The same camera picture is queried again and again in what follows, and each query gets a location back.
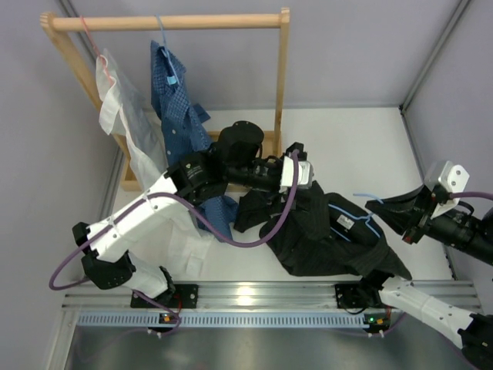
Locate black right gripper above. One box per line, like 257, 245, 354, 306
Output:
365, 184, 493, 266

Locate blue wire hanger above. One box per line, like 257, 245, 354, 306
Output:
326, 193, 384, 246

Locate black pinstriped shirt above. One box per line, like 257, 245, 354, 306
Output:
233, 180, 413, 281

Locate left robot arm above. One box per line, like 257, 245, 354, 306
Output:
72, 121, 314, 308

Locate blue checked shirt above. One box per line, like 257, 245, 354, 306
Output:
150, 41, 238, 239

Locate white shirt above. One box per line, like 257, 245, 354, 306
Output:
96, 49, 213, 279

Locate blue hanger with shirt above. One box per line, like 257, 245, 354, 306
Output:
155, 15, 180, 86

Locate wooden clothes rack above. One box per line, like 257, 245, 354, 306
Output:
39, 7, 291, 193

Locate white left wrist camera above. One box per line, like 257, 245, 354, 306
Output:
279, 156, 314, 193

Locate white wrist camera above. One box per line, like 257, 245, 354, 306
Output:
279, 156, 314, 193
424, 160, 470, 219

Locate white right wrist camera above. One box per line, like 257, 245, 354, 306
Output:
424, 160, 470, 219

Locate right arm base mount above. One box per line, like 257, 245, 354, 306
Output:
334, 282, 406, 338

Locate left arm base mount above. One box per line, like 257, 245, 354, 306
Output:
130, 283, 200, 338

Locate pink wire hanger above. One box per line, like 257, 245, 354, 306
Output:
79, 15, 115, 86

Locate aluminium mounting rail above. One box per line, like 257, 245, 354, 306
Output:
62, 281, 481, 311

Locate slotted grey cable duct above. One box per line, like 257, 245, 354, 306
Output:
77, 311, 369, 328

